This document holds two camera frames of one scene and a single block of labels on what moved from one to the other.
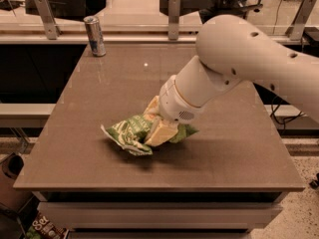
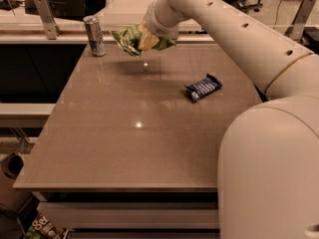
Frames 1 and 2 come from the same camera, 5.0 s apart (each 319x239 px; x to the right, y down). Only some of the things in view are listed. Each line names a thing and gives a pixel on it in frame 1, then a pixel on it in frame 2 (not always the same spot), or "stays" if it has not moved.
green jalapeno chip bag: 133,133 → 128,38
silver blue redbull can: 95,35 stays
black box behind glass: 69,2 stays
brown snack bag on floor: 43,228 stays
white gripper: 173,102 → 154,26
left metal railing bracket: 46,13 stays
